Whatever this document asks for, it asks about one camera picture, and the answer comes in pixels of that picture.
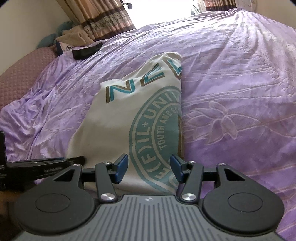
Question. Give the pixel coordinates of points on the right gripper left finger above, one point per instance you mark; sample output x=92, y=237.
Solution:
x=106, y=175

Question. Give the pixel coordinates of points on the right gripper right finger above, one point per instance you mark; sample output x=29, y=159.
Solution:
x=190, y=174

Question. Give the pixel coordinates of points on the cream Nevada sweatshirt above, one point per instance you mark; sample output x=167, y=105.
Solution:
x=139, y=115

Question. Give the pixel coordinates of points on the pink quilted cushion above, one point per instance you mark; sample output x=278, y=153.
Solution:
x=20, y=77

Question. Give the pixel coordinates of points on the purple bed sheet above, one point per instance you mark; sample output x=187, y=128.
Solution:
x=238, y=96

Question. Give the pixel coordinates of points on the black cloth on bed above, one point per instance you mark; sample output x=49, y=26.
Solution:
x=85, y=53

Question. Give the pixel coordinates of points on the beige plush toy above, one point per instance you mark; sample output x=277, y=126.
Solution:
x=75, y=37

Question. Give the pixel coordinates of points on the teal plush toy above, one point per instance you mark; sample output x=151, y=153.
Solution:
x=51, y=39

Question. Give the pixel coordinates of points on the left striped curtain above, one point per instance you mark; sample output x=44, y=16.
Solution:
x=101, y=19

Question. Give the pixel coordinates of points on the striped curtain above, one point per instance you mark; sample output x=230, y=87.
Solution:
x=219, y=5
x=101, y=19

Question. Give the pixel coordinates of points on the right striped curtain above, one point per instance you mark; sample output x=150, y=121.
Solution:
x=219, y=5

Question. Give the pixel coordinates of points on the white patterned pillow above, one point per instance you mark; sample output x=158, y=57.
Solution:
x=248, y=5

